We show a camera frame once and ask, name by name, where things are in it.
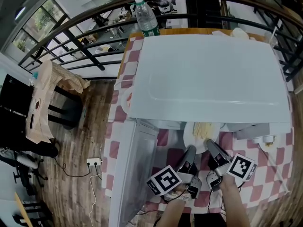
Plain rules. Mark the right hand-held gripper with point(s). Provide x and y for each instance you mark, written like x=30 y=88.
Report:
x=241 y=167

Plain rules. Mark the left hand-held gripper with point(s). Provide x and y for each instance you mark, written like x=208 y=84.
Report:
x=165 y=180

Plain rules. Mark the white plate of noodles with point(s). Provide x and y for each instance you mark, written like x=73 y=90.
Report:
x=201 y=129

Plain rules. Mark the white microwave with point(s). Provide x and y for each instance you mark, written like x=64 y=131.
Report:
x=208 y=74

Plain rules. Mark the person's right forearm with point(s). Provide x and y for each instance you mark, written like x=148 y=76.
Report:
x=234 y=204

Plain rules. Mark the person's left forearm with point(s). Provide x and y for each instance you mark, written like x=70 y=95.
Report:
x=171 y=214

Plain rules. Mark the person's left hand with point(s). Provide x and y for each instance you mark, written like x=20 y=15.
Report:
x=180 y=194

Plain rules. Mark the table with checkered cloth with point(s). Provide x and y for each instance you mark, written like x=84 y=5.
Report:
x=248 y=190

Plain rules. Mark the white plate of nuts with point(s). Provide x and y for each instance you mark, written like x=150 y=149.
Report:
x=270 y=147

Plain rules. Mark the person's black trousers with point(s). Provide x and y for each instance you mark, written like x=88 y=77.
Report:
x=203 y=221

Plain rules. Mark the white plate with red food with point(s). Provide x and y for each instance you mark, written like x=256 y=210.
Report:
x=124 y=103

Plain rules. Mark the white power strip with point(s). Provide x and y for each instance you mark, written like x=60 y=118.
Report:
x=94 y=162

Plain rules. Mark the white paper napkin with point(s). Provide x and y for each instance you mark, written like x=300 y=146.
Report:
x=221 y=32

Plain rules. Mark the cream round container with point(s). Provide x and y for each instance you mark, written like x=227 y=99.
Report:
x=239 y=34

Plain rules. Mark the clear cup with straw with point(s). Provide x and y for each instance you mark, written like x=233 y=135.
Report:
x=271 y=40

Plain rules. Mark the black round table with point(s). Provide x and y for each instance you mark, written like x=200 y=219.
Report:
x=71 y=110

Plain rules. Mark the clear water bottle green label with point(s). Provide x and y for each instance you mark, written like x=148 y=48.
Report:
x=146 y=18

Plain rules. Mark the side table with beige cloth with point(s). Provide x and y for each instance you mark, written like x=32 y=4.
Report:
x=41 y=122

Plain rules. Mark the black railing with wooden handrail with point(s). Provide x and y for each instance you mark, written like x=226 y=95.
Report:
x=78 y=44

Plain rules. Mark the small dark red dish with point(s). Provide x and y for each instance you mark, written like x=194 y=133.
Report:
x=38 y=105

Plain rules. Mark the black phone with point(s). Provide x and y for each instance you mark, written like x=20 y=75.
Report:
x=32 y=122

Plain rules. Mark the grey office chair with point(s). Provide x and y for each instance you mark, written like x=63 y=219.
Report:
x=27 y=163

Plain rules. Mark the small teal-capped bottle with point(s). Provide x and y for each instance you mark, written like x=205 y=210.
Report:
x=35 y=75

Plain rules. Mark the light wooden desk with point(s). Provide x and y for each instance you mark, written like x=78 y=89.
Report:
x=22 y=209

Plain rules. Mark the large window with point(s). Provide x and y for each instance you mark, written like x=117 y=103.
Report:
x=40 y=25

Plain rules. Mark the dome pendant lamp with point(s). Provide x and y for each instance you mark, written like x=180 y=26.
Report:
x=20 y=13

